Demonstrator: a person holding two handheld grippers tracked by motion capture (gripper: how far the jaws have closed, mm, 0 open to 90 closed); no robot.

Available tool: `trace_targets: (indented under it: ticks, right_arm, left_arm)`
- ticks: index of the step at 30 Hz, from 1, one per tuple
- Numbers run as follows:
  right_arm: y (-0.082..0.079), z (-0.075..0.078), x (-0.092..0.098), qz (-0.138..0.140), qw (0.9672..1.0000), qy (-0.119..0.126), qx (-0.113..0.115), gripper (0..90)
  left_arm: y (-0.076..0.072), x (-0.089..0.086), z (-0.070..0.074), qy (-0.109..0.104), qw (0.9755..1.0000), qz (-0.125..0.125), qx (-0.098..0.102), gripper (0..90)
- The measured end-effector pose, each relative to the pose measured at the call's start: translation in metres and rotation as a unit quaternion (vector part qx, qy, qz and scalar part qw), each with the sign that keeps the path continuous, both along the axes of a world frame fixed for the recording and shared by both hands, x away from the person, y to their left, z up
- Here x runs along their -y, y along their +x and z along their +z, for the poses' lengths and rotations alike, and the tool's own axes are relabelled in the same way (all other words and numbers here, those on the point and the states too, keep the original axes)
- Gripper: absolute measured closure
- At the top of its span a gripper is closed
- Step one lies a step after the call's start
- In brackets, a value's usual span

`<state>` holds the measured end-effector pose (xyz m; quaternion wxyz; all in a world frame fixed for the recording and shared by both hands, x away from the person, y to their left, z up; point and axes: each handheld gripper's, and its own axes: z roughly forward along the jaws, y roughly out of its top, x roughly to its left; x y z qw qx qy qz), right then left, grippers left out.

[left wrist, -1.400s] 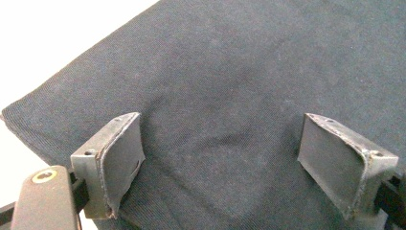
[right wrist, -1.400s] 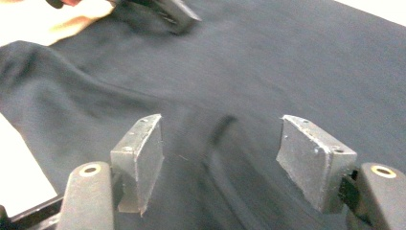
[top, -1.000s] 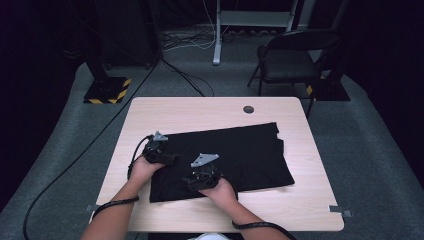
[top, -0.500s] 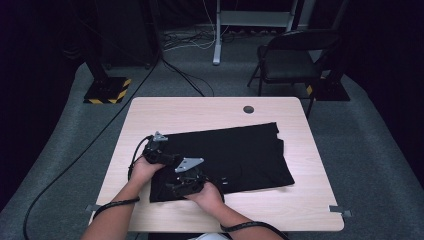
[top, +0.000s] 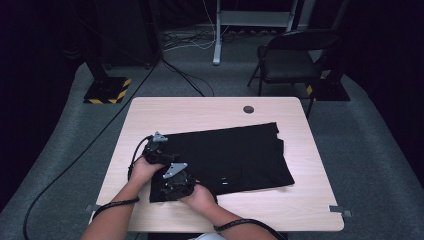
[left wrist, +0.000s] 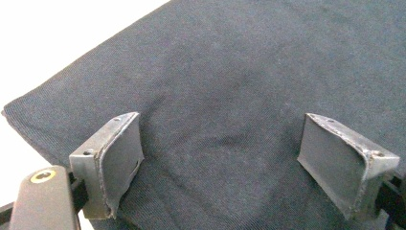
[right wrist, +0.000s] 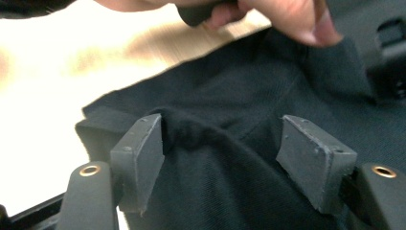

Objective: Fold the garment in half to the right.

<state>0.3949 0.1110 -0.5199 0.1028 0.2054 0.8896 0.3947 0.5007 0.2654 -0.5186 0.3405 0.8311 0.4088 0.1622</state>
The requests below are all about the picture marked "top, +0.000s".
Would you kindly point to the black stand with striped base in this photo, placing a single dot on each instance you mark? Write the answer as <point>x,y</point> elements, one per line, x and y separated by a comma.
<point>333,91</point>
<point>106,90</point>

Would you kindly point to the black equipment cabinet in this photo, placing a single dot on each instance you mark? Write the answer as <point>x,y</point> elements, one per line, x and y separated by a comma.
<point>126,33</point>

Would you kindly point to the person's left hand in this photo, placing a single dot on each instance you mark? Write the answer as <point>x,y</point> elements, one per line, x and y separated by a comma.
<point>143,171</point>

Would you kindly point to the black folding chair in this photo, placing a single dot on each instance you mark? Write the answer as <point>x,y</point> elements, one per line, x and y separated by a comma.
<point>290,65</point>

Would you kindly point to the grey table grommet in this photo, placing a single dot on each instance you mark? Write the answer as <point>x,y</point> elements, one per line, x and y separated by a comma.
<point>248,109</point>

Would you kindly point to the white metal desk frame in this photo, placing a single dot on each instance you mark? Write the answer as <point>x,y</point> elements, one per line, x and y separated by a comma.
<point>217,40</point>

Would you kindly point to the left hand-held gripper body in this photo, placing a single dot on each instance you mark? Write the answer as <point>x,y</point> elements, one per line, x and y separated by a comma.
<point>155,151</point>

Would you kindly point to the grey tape piece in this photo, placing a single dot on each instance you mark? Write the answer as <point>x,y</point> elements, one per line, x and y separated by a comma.
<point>91,208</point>
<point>340,211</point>

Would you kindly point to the person's white clothing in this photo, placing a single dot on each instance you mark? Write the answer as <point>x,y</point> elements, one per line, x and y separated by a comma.
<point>206,237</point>

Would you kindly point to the black printed T-shirt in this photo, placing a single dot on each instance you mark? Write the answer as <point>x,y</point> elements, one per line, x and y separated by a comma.
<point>233,160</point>

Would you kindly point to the person's right hand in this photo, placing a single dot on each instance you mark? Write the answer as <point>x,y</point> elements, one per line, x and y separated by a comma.
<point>203,200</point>

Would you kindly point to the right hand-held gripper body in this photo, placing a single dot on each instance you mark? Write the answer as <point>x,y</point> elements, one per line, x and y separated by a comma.
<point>178,185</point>

